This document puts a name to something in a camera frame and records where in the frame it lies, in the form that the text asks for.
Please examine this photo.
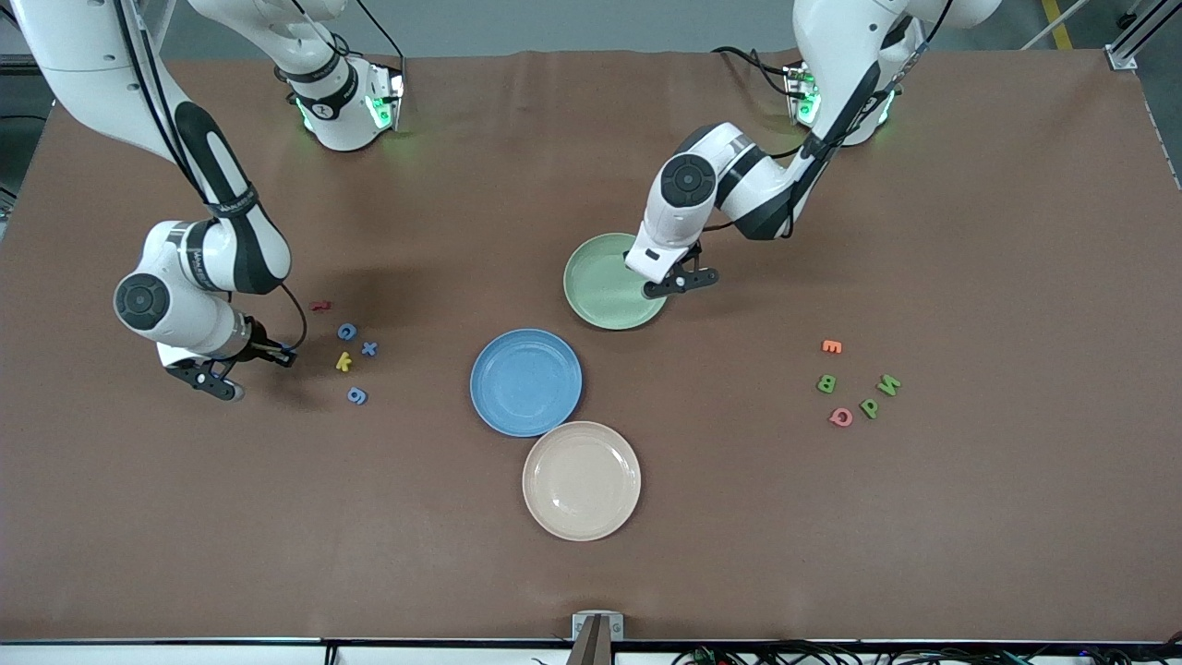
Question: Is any light green plate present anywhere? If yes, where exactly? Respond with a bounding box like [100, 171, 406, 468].
[563, 233, 669, 331]

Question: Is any brown table cover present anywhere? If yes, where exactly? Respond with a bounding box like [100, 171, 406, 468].
[0, 48, 1182, 643]

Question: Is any blue plate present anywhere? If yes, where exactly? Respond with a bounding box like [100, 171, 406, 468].
[470, 329, 584, 438]

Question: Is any beige plate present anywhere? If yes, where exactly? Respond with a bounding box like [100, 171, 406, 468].
[522, 421, 642, 542]

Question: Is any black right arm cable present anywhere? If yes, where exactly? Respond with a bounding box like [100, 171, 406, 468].
[111, 0, 308, 357]

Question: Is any black left base cable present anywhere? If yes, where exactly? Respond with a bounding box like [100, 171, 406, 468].
[711, 44, 797, 98]

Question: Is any black base cable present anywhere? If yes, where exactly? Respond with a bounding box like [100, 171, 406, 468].
[711, 44, 797, 98]
[356, 0, 404, 61]

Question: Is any white table edge rail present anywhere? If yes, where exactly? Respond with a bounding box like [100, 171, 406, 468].
[0, 640, 1182, 665]

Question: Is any black right base cable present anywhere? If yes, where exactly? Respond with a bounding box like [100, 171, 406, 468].
[356, 0, 404, 61]

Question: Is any grey metal camera bracket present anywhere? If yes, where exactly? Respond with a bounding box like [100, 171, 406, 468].
[568, 611, 625, 665]

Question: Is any tangled cable bundle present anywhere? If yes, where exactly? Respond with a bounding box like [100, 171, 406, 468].
[672, 637, 1182, 665]

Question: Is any aluminium frame profile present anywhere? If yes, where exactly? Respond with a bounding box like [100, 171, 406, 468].
[1104, 0, 1182, 71]

